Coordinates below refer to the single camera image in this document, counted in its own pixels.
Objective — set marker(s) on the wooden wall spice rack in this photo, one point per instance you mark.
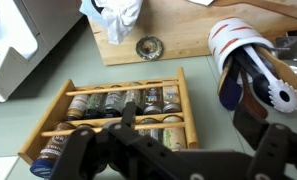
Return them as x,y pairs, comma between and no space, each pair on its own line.
188,110

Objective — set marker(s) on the dark blue spatula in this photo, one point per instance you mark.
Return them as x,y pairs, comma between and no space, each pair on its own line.
229,93

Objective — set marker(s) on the white pasta server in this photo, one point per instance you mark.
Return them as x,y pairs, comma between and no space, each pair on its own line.
281,95

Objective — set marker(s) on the colourful label spice jar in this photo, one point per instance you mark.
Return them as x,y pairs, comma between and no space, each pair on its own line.
153,100

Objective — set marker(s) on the brown spice jar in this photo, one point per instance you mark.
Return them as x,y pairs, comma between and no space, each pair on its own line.
77,106

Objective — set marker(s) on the white stove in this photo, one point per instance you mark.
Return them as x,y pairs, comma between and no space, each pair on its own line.
21,40

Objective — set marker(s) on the black nylon utensil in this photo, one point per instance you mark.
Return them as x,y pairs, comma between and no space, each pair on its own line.
254,76

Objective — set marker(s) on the brown wooden spoon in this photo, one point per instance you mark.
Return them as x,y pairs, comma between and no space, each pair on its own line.
251,103

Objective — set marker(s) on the brown jar blue cap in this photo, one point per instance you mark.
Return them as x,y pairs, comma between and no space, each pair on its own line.
53,151

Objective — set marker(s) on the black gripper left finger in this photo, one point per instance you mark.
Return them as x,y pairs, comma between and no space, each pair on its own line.
128,115

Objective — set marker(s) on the white light switch plate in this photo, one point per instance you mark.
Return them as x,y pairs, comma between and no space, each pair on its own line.
1,168

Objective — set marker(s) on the dark jar white label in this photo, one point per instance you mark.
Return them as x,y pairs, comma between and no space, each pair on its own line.
112,104

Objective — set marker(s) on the white crock red chilies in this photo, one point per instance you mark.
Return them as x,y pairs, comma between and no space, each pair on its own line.
228,36

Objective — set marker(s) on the wooden spatula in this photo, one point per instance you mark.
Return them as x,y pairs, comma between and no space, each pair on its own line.
288,73

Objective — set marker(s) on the small glass dish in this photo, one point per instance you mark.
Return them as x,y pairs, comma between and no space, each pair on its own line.
149,48

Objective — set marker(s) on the white box container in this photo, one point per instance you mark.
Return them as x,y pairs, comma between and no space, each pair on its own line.
121,16

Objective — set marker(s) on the clear glass spice jar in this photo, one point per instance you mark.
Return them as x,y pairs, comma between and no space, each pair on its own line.
138,98

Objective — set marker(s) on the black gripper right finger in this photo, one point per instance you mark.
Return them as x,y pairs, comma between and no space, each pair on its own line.
251,128

